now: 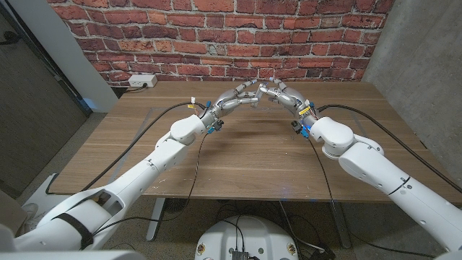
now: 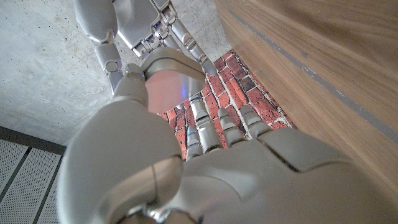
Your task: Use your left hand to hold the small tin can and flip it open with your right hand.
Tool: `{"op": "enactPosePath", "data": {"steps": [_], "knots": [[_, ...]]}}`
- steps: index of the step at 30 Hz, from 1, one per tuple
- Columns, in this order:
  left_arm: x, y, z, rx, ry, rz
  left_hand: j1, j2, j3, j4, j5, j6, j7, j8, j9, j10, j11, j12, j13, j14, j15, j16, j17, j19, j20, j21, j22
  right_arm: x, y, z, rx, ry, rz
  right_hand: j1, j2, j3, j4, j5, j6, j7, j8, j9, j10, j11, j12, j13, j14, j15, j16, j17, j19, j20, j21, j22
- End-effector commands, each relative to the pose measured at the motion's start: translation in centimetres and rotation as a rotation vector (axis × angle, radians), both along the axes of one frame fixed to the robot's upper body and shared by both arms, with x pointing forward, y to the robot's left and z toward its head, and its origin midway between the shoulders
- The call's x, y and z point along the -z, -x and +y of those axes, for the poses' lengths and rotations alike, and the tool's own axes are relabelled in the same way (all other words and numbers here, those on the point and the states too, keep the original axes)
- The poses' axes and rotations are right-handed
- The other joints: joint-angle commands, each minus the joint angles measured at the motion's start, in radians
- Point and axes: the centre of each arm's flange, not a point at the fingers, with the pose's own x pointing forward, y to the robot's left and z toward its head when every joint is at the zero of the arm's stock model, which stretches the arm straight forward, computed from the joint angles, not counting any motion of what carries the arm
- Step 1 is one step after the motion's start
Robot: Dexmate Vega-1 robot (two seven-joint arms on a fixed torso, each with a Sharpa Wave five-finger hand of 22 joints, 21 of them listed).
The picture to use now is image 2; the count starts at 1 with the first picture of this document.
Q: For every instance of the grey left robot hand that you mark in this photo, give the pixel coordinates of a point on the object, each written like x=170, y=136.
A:
x=217, y=186

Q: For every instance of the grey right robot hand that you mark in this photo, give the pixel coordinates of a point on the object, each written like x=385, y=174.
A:
x=136, y=21

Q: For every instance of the red brick print backdrop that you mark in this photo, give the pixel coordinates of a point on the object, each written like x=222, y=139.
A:
x=242, y=93

